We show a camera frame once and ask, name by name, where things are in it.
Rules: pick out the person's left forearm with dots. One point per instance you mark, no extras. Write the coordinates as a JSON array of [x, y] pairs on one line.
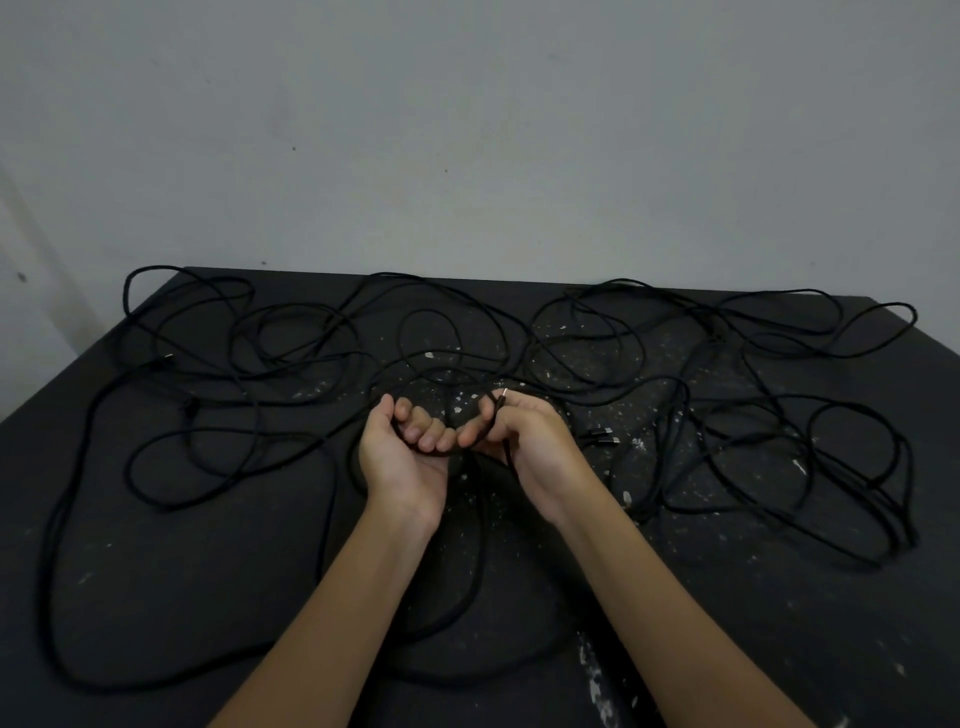
[[337, 622]]

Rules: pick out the person's left little finger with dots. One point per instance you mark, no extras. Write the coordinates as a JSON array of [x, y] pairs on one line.
[[447, 440]]

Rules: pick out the person's left hand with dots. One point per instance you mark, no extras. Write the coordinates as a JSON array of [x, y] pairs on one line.
[[397, 472]]

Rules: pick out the person's right thumb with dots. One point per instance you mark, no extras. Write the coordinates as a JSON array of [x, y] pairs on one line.
[[523, 402]]

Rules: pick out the person's left thumb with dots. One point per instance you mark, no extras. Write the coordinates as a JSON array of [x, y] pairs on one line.
[[379, 420]]

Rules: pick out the person's right hand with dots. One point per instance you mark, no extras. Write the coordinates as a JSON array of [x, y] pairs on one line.
[[540, 450]]

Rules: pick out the person's left middle finger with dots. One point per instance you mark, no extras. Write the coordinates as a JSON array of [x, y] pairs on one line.
[[415, 429]]

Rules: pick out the person's right forearm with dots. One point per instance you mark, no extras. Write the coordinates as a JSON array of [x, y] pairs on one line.
[[660, 622]]

